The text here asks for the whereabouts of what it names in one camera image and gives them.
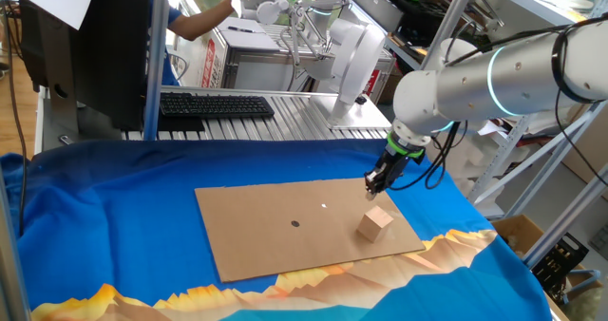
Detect black plastic tray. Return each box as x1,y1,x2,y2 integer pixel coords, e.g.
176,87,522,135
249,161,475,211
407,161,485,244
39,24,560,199
379,0,455,30

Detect black plastic crate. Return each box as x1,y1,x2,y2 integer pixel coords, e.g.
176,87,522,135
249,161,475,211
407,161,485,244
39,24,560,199
531,233,583,293

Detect aluminium frame post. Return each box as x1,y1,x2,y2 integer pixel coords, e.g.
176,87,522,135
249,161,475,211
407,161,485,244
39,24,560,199
142,0,171,142
420,0,479,70
522,163,608,268
0,168,32,321

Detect blue mountain print cloth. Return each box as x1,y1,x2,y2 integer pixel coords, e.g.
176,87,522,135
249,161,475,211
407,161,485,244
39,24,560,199
0,138,555,321

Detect red white sign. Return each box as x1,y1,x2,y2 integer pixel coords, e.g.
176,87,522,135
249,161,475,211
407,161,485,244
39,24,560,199
199,38,218,89

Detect black monitor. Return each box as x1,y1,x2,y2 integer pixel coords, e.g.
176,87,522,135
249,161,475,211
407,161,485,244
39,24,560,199
18,0,152,142

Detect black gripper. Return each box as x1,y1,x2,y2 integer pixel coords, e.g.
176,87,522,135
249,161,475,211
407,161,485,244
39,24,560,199
364,147,415,201

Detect brown cardboard sheet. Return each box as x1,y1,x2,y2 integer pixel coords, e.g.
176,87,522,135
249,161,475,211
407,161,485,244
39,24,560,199
194,177,427,284

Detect grey metal cabinet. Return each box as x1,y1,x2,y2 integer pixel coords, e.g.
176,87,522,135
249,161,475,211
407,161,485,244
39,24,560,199
216,16,396,94

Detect white foam pieces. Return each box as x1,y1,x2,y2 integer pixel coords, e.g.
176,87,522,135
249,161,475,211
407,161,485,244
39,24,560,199
427,130,504,198

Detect open cardboard box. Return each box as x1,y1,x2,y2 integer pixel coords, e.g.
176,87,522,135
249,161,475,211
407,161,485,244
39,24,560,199
491,214,604,308

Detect white haptic control device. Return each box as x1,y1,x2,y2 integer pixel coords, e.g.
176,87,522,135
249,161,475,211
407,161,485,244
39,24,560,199
222,0,393,131

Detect black keyboard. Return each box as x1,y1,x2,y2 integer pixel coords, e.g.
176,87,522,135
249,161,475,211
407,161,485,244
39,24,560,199
159,91,276,120

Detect small wooden block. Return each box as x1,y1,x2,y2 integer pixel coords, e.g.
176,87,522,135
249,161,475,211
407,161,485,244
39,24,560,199
355,205,395,244

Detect black hanging cable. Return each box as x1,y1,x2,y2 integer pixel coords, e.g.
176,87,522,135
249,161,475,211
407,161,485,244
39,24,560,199
2,0,28,236

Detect bare person forearm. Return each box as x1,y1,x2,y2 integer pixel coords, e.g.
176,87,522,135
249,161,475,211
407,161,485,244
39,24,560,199
168,0,238,42

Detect black mouse pad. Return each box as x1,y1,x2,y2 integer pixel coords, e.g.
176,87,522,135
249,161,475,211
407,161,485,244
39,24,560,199
156,114,206,133

